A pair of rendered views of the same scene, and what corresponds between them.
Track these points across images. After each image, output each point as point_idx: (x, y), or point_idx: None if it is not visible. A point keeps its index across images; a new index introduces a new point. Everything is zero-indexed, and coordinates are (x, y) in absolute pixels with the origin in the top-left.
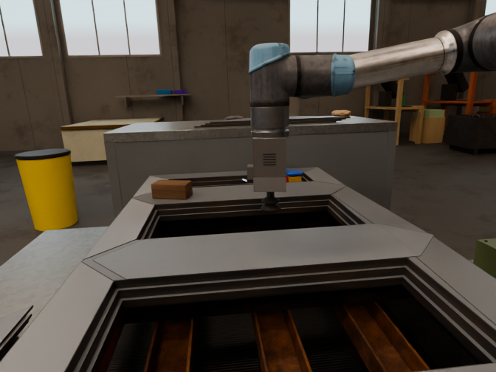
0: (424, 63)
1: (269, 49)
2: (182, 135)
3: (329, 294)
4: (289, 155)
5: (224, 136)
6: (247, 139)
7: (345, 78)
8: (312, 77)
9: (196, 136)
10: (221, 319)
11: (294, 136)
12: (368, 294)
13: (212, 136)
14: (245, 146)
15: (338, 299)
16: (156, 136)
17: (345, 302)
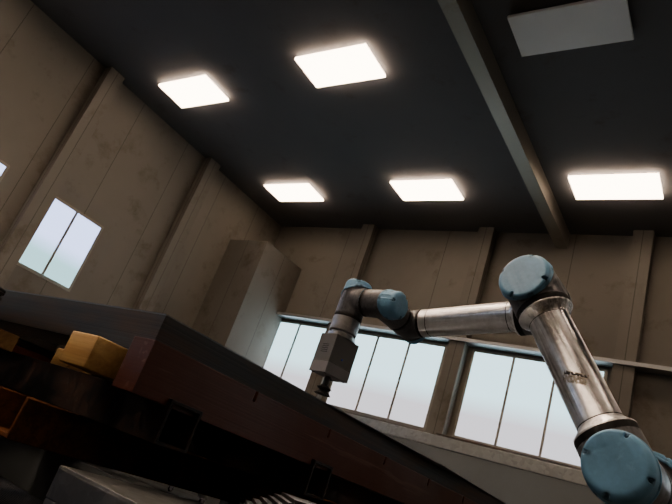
0: (488, 317)
1: (349, 281)
2: (394, 430)
3: (329, 485)
4: (507, 494)
5: (436, 444)
6: (460, 455)
7: (386, 301)
8: (367, 299)
9: (407, 436)
10: None
11: (518, 470)
12: (361, 501)
13: (423, 440)
14: (455, 464)
15: (334, 495)
16: (370, 425)
17: (338, 502)
